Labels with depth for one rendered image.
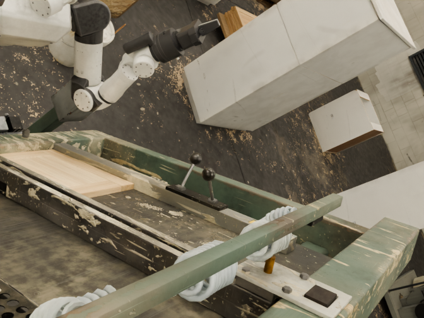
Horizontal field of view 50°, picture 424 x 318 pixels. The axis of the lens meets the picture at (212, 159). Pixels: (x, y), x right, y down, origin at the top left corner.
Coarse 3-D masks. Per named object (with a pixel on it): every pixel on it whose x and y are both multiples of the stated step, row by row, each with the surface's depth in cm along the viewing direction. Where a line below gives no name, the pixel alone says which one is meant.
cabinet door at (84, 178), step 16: (16, 160) 147; (32, 160) 150; (48, 160) 153; (64, 160) 155; (48, 176) 138; (64, 176) 141; (80, 176) 143; (96, 176) 146; (112, 176) 148; (80, 192) 128; (96, 192) 133; (112, 192) 138
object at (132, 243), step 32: (0, 160) 127; (0, 192) 122; (32, 192) 114; (64, 192) 113; (64, 224) 108; (96, 224) 102; (128, 224) 102; (128, 256) 97; (160, 256) 92; (224, 288) 84; (256, 288) 81; (288, 288) 76
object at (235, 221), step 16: (64, 144) 167; (80, 160) 159; (96, 160) 155; (128, 176) 147; (144, 176) 148; (144, 192) 143; (160, 192) 140; (192, 208) 133; (208, 208) 130; (224, 224) 128; (240, 224) 125
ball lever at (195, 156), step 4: (192, 156) 139; (196, 156) 139; (200, 156) 139; (192, 160) 139; (196, 160) 139; (200, 160) 139; (192, 164) 140; (196, 164) 140; (188, 172) 139; (188, 176) 139; (184, 180) 138; (184, 184) 139; (176, 188) 138; (180, 188) 137; (184, 188) 138
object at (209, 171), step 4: (204, 168) 125; (208, 168) 125; (212, 168) 125; (204, 172) 124; (208, 172) 124; (212, 172) 124; (204, 176) 124; (208, 176) 124; (212, 176) 124; (208, 180) 125; (208, 184) 128; (212, 188) 129; (212, 192) 129; (212, 196) 130; (208, 200) 132; (212, 200) 131; (216, 200) 131
